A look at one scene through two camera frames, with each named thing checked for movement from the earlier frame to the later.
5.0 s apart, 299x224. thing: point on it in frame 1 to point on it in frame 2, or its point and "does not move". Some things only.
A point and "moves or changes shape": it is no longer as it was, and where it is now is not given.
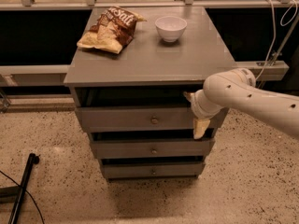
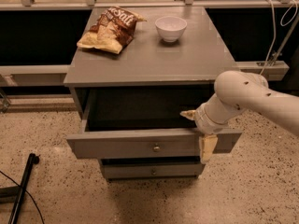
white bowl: [170, 27] does not move
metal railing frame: [13, 76] does not move
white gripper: [196, 107] to [203, 120]
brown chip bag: [112, 30] does not move
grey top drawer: [140, 119] moves or changes shape
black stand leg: [15, 194] does not move
